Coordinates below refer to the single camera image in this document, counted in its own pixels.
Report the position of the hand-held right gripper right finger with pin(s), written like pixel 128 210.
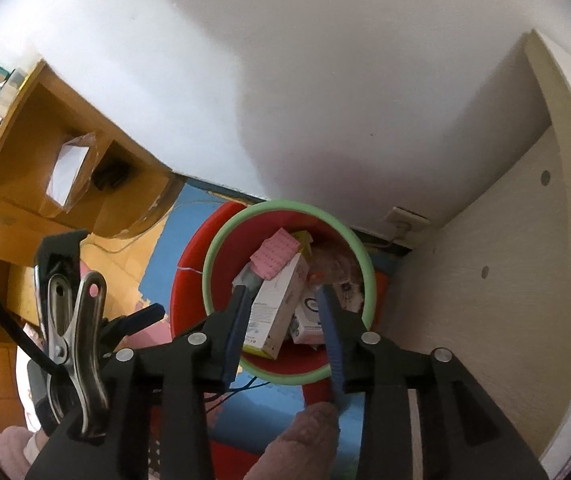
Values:
pixel 333 350

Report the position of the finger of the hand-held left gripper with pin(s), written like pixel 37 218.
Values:
pixel 138 317

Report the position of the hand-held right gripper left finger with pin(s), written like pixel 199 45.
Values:
pixel 239 340

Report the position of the white box with green end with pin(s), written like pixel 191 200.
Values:
pixel 278 310

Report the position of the red bucket with green rim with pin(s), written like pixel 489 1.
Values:
pixel 230 255

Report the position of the pink knitted item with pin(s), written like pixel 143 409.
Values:
pixel 275 255

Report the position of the small white box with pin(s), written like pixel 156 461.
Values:
pixel 308 327

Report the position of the wooden corner cabinet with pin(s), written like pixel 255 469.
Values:
pixel 25 210

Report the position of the red plastic stool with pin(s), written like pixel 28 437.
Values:
pixel 190 285

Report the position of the metal spring clamp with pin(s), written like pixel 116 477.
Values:
pixel 80 340

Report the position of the white paper sheet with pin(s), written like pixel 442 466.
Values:
pixel 68 172

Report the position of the person's pink fleece pants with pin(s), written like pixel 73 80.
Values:
pixel 305 440

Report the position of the blue foam floor mat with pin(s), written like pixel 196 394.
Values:
pixel 185 220

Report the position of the small yellow box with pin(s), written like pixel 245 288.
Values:
pixel 305 242

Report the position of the white wall socket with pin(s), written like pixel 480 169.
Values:
pixel 405 220

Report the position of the white bed frame board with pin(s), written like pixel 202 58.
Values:
pixel 515 260

